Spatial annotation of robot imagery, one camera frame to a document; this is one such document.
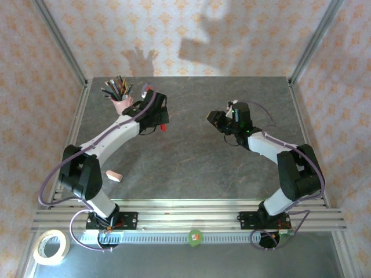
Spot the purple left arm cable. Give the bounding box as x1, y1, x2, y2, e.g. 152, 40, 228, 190
38, 82, 159, 251

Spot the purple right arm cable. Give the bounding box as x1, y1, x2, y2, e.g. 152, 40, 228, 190
228, 100, 326, 251

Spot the aluminium side rail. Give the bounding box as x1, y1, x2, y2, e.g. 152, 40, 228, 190
286, 78, 331, 209
46, 78, 94, 209

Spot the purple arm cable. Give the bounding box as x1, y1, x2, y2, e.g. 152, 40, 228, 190
228, 100, 326, 251
38, 82, 159, 251

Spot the narrow aluminium frame rail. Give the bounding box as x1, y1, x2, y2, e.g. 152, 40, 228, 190
48, 198, 330, 210

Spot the wide aluminium frame rail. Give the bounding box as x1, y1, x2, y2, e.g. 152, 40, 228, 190
30, 208, 348, 233

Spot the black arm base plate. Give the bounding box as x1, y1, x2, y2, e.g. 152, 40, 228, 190
238, 211, 292, 231
85, 211, 139, 231

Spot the grey slotted cable duct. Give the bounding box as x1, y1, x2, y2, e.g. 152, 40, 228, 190
79, 232, 263, 244

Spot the pink mug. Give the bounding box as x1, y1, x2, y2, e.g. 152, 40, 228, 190
112, 95, 135, 116

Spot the pink eraser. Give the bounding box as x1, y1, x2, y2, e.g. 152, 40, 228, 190
106, 170, 124, 183

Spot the aluminium frame post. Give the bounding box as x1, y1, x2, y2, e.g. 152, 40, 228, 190
288, 0, 346, 87
30, 0, 89, 87

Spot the red square paper sheet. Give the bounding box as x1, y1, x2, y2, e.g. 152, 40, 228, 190
146, 83, 169, 133

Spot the grey pencil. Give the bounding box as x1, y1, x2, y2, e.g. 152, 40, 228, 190
104, 81, 120, 100

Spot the cream masking tape roll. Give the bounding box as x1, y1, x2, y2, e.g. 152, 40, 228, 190
32, 229, 71, 266

